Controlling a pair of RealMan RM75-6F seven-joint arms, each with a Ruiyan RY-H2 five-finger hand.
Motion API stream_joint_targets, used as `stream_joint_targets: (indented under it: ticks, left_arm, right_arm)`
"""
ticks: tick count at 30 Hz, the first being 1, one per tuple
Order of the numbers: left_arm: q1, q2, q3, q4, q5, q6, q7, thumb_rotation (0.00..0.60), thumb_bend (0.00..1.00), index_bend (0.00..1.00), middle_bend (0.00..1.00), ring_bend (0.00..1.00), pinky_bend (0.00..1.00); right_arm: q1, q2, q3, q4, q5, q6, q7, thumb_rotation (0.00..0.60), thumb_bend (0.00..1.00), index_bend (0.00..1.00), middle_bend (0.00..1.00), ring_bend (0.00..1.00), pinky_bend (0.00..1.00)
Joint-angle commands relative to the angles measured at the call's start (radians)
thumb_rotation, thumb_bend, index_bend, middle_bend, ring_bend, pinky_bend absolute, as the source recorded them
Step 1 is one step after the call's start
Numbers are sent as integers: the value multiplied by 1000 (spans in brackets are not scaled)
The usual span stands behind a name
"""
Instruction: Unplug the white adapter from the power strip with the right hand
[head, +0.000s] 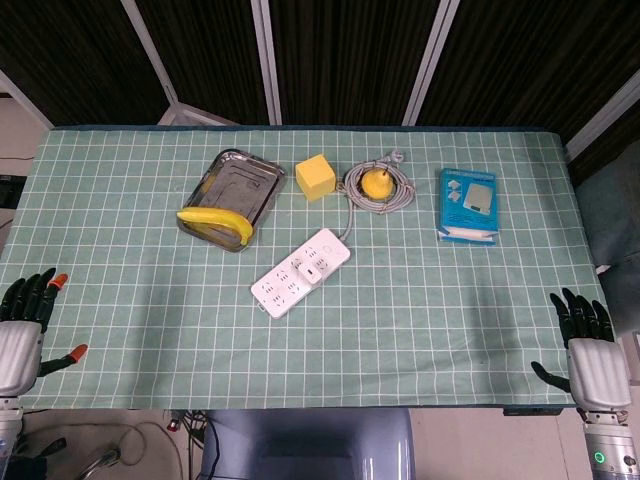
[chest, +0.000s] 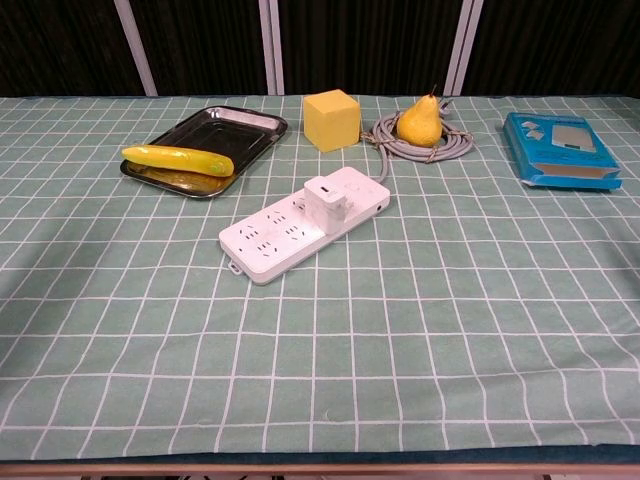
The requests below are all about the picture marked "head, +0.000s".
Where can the white partition frame post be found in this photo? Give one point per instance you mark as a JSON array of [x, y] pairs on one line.
[[150, 47], [430, 60], [266, 60], [605, 112]]

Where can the white power strip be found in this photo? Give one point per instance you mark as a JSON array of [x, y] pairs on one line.
[[280, 292]]

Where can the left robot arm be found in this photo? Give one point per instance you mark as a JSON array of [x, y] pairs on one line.
[[9, 425]]

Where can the yellow foam cube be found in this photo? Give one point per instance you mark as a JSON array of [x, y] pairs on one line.
[[315, 180]]

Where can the blue kitchen scale box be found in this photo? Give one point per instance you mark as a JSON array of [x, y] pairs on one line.
[[467, 205]]

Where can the green grid tablecloth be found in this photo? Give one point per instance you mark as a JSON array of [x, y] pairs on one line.
[[400, 325]]

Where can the yellow banana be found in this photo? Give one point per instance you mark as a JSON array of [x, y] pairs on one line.
[[215, 217]]

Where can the white charger plug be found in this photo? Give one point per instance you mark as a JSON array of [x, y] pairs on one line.
[[310, 274]]

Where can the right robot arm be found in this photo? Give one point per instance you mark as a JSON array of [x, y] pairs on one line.
[[607, 450]]

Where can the yellow pear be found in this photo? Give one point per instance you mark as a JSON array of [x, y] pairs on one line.
[[377, 185]]

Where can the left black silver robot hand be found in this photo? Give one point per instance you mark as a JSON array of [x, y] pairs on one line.
[[17, 350]]

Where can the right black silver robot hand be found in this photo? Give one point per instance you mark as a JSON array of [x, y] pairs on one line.
[[597, 370]]

